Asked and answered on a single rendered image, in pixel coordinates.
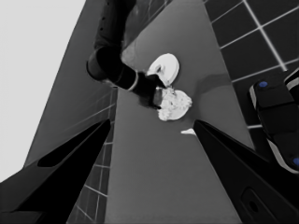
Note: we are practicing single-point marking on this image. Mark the large thick white disc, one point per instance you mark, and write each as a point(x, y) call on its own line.
point(170, 70)

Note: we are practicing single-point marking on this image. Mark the white thin T-shaped piece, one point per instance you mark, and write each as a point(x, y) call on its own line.
point(189, 132)

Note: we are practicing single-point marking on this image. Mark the dark robot body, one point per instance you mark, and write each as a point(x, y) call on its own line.
point(274, 109)

